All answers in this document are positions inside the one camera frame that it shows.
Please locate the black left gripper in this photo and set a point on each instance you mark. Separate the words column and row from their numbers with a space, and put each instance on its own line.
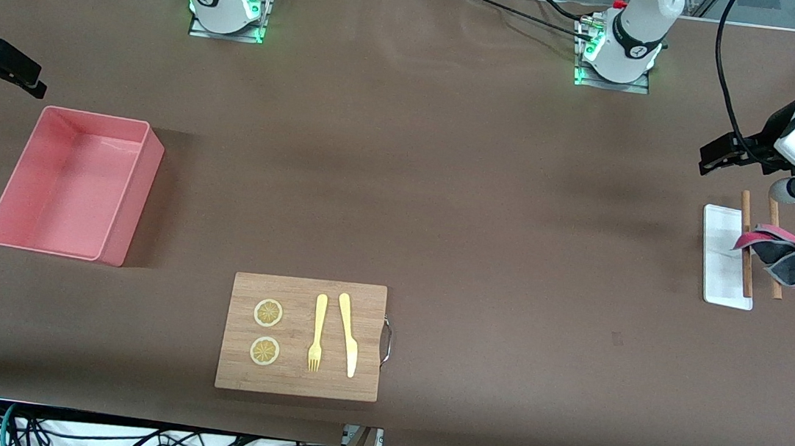
column 765, row 142

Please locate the pink and grey cloth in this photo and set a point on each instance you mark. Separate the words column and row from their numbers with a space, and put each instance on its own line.
column 782, row 256

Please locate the wooden rack rod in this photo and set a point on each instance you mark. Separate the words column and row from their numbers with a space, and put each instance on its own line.
column 746, row 208
column 774, row 214

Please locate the white rack base tray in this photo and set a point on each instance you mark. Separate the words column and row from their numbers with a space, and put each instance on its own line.
column 722, row 264

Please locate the pink plastic bin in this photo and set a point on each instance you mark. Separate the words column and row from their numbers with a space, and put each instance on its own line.
column 70, row 174

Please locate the brown table cover sheet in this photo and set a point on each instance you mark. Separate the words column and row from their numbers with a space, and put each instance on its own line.
column 446, row 184

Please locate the lemon slice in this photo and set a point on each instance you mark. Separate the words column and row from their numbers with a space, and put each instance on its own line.
column 268, row 313
column 264, row 351

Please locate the yellow plastic fork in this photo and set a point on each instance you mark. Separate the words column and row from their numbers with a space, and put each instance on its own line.
column 319, row 318

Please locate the yellow plastic knife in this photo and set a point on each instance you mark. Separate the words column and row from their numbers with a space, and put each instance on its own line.
column 346, row 314

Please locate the wooden cutting board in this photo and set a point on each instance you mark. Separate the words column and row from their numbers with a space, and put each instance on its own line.
column 292, row 383

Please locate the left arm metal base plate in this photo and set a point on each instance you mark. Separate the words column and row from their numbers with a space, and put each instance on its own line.
column 586, row 82

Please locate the small metal bracket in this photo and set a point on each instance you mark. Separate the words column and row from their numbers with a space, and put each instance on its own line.
column 376, row 436

